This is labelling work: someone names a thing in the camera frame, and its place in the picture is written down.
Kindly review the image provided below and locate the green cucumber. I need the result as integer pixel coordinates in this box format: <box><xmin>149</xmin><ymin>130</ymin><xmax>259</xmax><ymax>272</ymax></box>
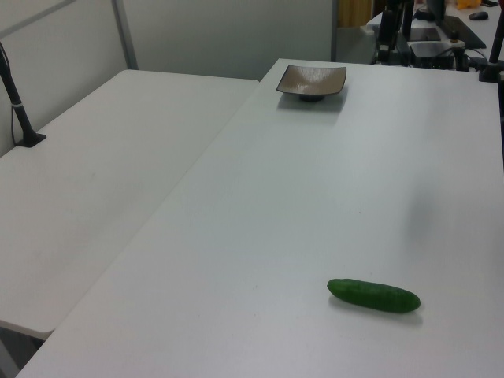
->
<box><xmin>327</xmin><ymin>277</ymin><xmax>421</xmax><ymax>314</ymax></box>

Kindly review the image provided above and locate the square brown ceramic plate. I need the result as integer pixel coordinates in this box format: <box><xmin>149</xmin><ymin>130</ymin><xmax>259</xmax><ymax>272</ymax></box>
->
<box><xmin>276</xmin><ymin>65</ymin><xmax>348</xmax><ymax>103</ymax></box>

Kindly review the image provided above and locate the white side table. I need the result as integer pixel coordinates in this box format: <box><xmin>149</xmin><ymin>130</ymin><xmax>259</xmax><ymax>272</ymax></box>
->
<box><xmin>0</xmin><ymin>69</ymin><xmax>261</xmax><ymax>342</ymax></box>

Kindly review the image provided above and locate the yellow wooden panel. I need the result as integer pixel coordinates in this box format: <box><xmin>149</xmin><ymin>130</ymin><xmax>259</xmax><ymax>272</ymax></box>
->
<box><xmin>337</xmin><ymin>0</ymin><xmax>374</xmax><ymax>28</ymax></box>

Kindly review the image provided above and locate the black electronics box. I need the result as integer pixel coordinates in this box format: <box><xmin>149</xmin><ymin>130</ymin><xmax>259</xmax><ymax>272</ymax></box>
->
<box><xmin>409</xmin><ymin>41</ymin><xmax>456</xmax><ymax>71</ymax></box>

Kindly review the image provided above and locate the black pole with clamp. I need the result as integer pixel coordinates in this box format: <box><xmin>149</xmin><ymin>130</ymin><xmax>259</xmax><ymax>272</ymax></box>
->
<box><xmin>478</xmin><ymin>23</ymin><xmax>504</xmax><ymax>83</ymax></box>

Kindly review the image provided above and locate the grey metal partition post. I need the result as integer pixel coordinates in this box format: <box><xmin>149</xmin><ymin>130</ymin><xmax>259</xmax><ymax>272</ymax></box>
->
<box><xmin>111</xmin><ymin>0</ymin><xmax>139</xmax><ymax>72</ymax></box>

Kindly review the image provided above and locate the black camera stand pole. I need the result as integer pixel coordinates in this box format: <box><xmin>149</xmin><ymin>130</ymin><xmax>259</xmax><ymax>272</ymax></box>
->
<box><xmin>0</xmin><ymin>41</ymin><xmax>47</xmax><ymax>149</ymax></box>

